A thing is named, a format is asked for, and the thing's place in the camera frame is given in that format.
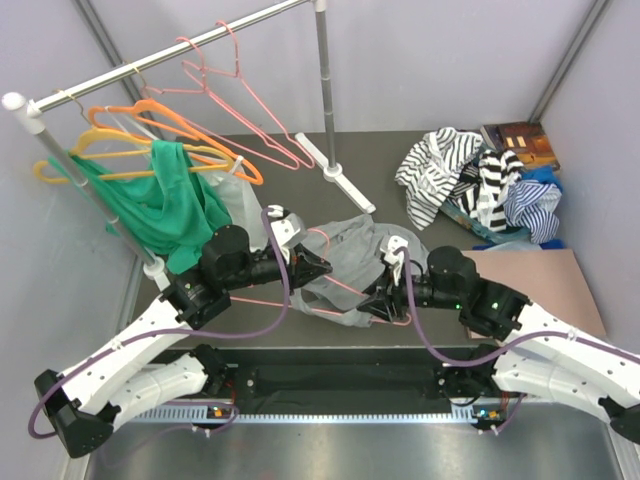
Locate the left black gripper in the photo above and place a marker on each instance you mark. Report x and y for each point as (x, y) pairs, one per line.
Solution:
(305, 267)

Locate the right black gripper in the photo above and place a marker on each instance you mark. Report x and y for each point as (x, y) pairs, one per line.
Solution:
(384, 300)

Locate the pink wire hanger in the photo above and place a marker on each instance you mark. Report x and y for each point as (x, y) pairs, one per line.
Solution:
(267, 68)
(293, 156)
(336, 316)

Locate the grey tank top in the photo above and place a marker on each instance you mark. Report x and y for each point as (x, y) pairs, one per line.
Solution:
(354, 254)

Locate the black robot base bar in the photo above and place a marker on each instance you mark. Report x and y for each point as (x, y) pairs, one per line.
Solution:
(352, 380)

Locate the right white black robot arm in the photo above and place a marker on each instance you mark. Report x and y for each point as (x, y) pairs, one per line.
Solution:
(529, 353)

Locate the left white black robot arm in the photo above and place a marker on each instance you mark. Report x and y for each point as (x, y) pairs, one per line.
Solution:
(87, 403)

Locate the white garment on hanger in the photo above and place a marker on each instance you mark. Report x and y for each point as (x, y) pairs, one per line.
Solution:
(237, 194)

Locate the green tank top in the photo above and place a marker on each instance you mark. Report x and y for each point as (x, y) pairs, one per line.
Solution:
(172, 213)

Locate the orange plastic hanger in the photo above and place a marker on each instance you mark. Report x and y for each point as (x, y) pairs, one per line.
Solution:
(153, 113)

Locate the black white striped shirt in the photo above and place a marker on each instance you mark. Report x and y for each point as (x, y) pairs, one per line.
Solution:
(431, 169)

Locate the bold black white striped garment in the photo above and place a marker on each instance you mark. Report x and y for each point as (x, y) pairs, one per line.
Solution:
(482, 188)

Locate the pink cardboard sheet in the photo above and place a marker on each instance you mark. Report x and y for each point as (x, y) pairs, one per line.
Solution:
(551, 278)

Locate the blue white striped shirt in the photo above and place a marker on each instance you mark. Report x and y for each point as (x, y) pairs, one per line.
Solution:
(531, 205)

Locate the blue garment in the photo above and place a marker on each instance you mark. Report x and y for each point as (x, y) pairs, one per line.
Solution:
(543, 175)

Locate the book with dark cover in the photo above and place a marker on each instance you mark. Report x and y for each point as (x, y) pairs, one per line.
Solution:
(527, 140)

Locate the grey slotted cable duct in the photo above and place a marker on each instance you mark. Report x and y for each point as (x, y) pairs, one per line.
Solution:
(208, 415)

